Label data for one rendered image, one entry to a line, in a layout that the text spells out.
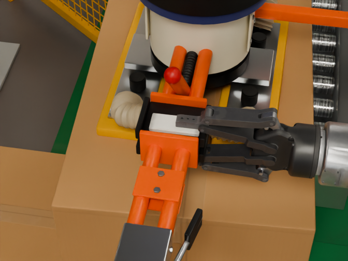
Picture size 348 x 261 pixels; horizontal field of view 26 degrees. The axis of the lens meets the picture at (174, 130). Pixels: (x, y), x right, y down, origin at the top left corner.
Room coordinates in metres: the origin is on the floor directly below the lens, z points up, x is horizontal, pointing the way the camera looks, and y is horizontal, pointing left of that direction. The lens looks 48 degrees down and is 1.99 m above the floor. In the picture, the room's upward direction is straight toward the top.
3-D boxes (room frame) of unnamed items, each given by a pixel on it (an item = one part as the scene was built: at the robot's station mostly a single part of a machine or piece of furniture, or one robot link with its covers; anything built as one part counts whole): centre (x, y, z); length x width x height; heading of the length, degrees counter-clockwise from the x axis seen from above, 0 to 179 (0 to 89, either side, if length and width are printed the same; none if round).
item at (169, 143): (0.73, 0.00, 1.20); 0.10 x 0.08 x 0.06; 80
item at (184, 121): (0.71, -0.03, 1.24); 0.05 x 0.01 x 0.03; 81
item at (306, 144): (0.69, -0.16, 1.20); 0.09 x 0.07 x 0.08; 81
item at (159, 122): (0.72, 0.00, 1.22); 0.07 x 0.03 x 0.01; 81
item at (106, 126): (0.99, 0.05, 1.09); 0.34 x 0.10 x 0.05; 170
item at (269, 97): (0.96, -0.14, 1.09); 0.34 x 0.10 x 0.05; 170
